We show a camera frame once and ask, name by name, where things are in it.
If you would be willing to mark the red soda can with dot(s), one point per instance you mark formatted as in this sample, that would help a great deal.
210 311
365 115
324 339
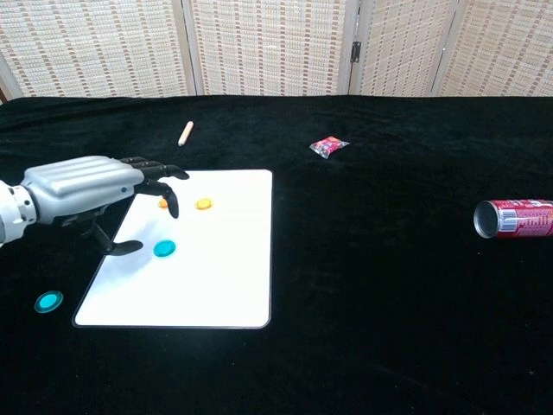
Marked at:
518 218

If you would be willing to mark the orange round magnet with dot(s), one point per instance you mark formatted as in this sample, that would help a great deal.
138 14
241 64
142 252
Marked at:
203 204
162 203

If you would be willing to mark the white rectangular board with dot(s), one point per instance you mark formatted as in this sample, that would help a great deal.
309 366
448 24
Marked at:
216 276

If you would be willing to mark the teal round magnet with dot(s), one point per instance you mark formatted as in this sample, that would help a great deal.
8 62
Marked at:
164 248
48 301

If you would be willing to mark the red candy packet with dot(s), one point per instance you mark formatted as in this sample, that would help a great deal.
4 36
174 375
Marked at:
328 147

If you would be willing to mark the black screen hinge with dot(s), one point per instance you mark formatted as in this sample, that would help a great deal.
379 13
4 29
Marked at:
355 52

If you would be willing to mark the black velvet tablecloth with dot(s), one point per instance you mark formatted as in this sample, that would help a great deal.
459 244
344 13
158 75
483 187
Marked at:
389 302

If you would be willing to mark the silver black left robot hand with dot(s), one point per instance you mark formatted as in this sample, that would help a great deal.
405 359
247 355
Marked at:
82 186

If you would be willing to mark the bamboo folding screen panel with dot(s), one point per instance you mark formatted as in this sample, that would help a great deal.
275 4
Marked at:
505 47
95 47
268 47
402 47

